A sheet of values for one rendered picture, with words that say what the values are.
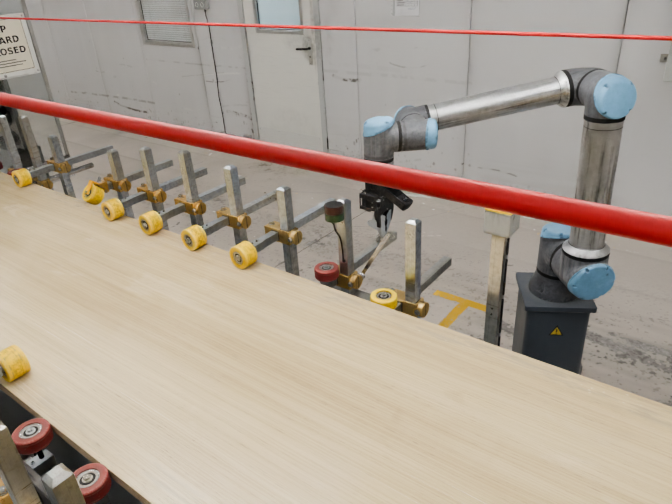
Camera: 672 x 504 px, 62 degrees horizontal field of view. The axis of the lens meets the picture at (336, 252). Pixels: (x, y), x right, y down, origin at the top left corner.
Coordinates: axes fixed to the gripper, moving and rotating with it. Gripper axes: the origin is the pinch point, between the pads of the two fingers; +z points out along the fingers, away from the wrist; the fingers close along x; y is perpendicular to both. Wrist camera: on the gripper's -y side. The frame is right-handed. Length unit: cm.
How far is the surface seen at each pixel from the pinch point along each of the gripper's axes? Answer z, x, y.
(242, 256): 5.4, 28.9, 36.3
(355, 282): 15.1, 9.6, 5.3
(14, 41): -42, -22, 262
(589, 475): 9, 50, -79
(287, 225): 1.4, 9.7, 33.3
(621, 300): 99, -165, -50
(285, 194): -9.8, 9.1, 33.4
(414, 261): 0.5, 9.6, -16.5
